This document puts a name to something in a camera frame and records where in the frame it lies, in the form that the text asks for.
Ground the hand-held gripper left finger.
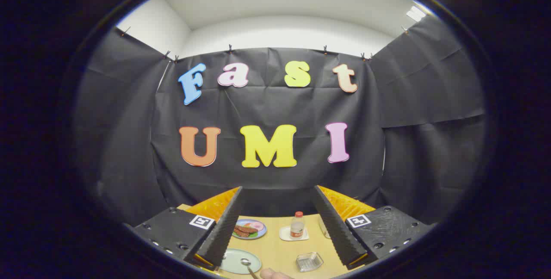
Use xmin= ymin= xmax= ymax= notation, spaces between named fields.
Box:
xmin=131 ymin=186 xmax=244 ymax=271

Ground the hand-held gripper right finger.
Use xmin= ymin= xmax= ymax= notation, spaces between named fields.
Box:
xmin=312 ymin=185 xmax=432 ymax=270

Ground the wooden-handled metal spoon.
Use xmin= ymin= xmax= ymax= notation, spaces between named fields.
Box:
xmin=240 ymin=258 xmax=260 ymax=279

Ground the blue plate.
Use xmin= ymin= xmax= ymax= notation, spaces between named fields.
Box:
xmin=232 ymin=219 xmax=267 ymax=240

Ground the light green plate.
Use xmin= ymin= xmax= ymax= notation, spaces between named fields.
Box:
xmin=220 ymin=248 xmax=262 ymax=275

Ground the red-capped water bottle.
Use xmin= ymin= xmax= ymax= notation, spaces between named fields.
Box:
xmin=290 ymin=211 xmax=305 ymax=239

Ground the white square coaster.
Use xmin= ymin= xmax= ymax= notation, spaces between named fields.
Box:
xmin=279 ymin=226 xmax=310 ymax=242

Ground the small ceiling light panel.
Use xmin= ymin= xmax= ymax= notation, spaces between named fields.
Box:
xmin=406 ymin=6 xmax=427 ymax=22

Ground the metal wire cutlery rack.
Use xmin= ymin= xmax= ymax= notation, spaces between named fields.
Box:
xmin=296 ymin=252 xmax=324 ymax=273

